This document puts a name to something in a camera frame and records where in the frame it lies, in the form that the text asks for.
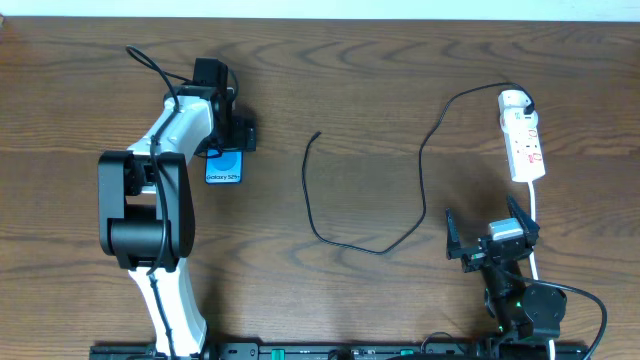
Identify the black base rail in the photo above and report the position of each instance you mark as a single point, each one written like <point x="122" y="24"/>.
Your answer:
<point x="438" y="349"/>

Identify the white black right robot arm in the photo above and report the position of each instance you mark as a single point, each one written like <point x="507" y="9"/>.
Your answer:
<point x="526" y="313"/>

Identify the white power strip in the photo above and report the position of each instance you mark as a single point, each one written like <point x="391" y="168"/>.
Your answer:
<point x="524" y="155"/>

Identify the white USB charger adapter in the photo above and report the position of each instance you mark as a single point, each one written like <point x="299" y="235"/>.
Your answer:
<point x="516" y="111"/>

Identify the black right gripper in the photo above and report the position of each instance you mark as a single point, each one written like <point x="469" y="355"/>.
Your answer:
<point x="486" y="247"/>

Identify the blue Galaxy smartphone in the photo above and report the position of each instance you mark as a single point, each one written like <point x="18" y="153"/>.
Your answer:
<point x="223" y="167"/>

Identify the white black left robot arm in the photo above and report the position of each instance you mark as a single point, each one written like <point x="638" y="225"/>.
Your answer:
<point x="146" y="211"/>

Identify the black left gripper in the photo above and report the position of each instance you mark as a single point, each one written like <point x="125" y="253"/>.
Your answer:
<point x="247" y="135"/>

